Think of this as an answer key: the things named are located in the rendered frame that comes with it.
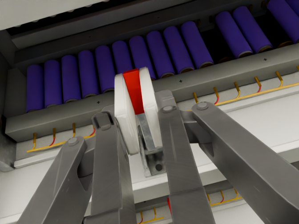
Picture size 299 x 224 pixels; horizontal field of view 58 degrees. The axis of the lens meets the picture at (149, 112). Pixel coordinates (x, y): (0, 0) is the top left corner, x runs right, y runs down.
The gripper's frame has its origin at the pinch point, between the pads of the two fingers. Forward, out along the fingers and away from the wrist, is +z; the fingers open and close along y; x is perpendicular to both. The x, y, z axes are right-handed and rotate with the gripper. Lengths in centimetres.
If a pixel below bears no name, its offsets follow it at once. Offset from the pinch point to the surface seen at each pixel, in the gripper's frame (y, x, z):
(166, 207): -1.4, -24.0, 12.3
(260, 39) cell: 13.2, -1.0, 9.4
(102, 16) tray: -2.1, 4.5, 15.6
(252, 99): 10.1, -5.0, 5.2
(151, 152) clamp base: -0.2, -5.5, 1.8
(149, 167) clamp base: -0.7, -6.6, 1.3
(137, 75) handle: 0.4, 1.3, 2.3
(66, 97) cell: -7.5, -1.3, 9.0
